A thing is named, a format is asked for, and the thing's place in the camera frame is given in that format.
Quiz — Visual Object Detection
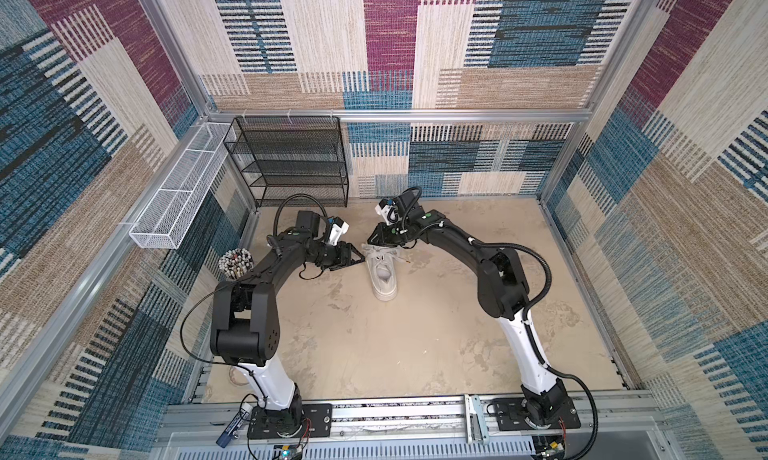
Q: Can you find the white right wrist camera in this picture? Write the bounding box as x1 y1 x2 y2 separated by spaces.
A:
375 199 399 225

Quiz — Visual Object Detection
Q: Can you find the clear cup of pencils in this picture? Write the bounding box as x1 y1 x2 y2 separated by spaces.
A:
218 248 254 280

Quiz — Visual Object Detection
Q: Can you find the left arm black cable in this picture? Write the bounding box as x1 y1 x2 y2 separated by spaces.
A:
178 193 355 460

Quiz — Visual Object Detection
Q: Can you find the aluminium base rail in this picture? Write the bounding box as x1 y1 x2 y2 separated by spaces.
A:
150 390 684 459

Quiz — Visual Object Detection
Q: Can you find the black mesh shelf rack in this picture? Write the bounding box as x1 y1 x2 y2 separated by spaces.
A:
224 116 350 207

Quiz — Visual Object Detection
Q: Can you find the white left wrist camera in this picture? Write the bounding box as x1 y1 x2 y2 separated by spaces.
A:
325 216 349 246

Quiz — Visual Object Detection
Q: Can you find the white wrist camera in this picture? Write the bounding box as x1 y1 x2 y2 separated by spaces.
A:
375 199 399 225
325 216 349 246

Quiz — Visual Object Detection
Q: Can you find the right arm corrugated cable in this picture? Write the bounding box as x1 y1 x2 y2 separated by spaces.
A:
389 186 601 460

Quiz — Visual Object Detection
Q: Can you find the clear tape roll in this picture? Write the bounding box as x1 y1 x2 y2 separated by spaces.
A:
228 366 248 387

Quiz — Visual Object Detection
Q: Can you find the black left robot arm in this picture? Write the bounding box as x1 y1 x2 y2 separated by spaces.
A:
210 210 365 438

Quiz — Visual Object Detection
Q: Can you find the white wire mesh tray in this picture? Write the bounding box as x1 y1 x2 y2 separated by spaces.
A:
129 123 229 250

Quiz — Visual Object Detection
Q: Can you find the white shoelace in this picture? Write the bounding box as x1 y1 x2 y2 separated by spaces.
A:
361 244 403 278

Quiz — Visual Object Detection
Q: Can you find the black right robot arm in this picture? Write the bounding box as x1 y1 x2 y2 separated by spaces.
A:
368 200 568 429

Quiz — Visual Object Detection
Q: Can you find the white sneaker shoe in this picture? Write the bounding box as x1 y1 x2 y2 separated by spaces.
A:
362 244 399 302

